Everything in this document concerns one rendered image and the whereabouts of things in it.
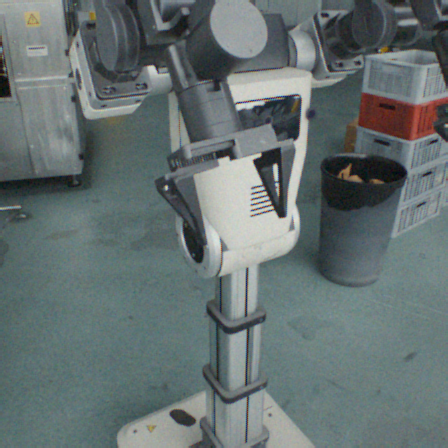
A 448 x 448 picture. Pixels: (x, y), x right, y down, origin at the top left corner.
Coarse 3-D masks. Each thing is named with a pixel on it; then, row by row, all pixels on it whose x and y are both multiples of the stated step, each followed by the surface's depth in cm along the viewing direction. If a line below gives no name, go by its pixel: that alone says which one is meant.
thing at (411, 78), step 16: (368, 64) 279; (384, 64) 271; (400, 64) 262; (416, 64) 255; (432, 64) 257; (368, 80) 283; (384, 80) 275; (400, 80) 266; (416, 80) 258; (432, 80) 265; (384, 96) 277; (400, 96) 269; (416, 96) 261; (432, 96) 270
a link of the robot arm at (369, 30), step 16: (368, 0) 75; (384, 0) 81; (400, 0) 79; (352, 16) 79; (368, 16) 76; (384, 16) 73; (352, 32) 80; (368, 32) 77; (384, 32) 75; (416, 32) 78
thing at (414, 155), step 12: (360, 132) 299; (372, 132) 291; (360, 144) 302; (372, 144) 296; (384, 144) 327; (396, 144) 282; (408, 144) 274; (420, 144) 282; (432, 144) 292; (444, 144) 303; (384, 156) 291; (396, 156) 284; (408, 156) 278; (420, 156) 288; (432, 156) 298; (444, 156) 309; (408, 168) 282; (420, 168) 292
